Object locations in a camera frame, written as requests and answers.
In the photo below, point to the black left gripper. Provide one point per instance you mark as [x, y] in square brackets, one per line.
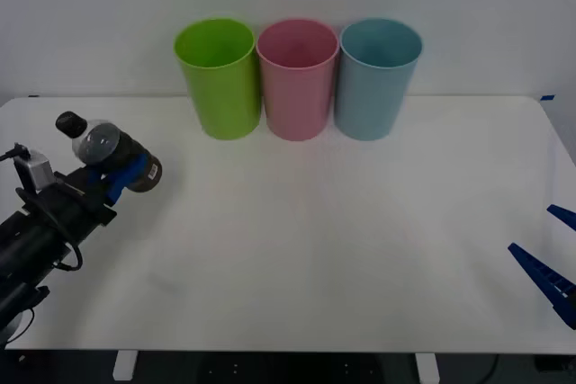
[78, 204]

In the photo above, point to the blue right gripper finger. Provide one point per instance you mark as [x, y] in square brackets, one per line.
[564, 217]
[544, 274]

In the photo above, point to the dark bottle with black cap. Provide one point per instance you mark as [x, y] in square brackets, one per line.
[96, 143]

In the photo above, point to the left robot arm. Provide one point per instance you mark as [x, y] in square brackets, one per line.
[22, 249]

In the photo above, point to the green plastic bin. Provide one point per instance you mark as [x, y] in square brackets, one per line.
[220, 96]

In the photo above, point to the white table leg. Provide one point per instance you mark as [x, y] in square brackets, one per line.
[123, 365]
[427, 368]

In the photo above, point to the pink plastic bin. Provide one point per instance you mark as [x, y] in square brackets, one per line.
[294, 100]

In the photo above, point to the pale blue plastic bin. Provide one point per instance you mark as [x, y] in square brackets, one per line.
[369, 100]

